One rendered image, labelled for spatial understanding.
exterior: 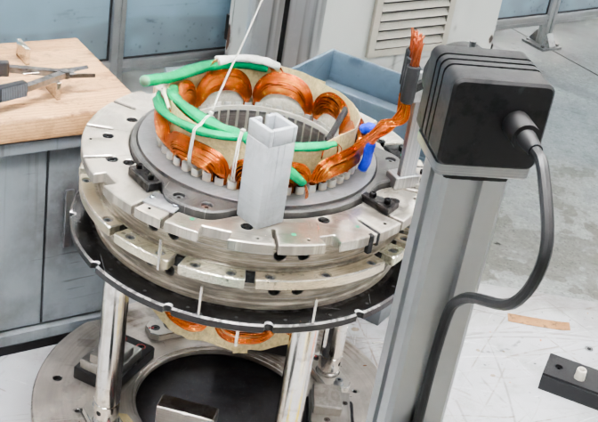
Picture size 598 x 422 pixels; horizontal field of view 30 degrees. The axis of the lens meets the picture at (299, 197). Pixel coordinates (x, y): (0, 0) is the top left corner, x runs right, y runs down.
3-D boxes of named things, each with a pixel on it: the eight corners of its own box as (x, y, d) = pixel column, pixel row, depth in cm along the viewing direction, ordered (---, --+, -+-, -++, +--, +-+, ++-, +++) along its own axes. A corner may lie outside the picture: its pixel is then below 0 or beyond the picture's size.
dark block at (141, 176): (141, 172, 97) (142, 158, 96) (161, 190, 94) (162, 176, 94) (127, 174, 96) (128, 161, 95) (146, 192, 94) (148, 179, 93)
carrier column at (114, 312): (99, 437, 110) (113, 259, 100) (87, 422, 111) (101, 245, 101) (122, 429, 111) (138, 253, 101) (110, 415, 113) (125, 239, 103)
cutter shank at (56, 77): (28, 92, 110) (28, 86, 109) (22, 89, 110) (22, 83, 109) (71, 76, 115) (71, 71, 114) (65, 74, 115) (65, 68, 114)
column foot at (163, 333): (206, 332, 127) (206, 326, 127) (152, 343, 124) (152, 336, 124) (196, 318, 129) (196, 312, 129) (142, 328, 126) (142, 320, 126)
